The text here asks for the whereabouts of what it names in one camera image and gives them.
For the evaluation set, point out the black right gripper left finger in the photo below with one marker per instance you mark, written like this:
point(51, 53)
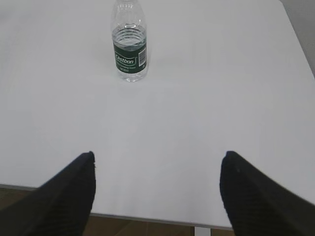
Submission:
point(60, 207)

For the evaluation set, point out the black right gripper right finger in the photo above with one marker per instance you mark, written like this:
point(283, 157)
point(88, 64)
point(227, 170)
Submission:
point(258, 206)

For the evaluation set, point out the clear green-label water bottle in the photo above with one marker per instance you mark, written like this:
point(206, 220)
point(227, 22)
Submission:
point(129, 36)

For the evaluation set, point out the white table leg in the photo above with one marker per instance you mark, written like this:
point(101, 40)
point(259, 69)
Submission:
point(200, 231)

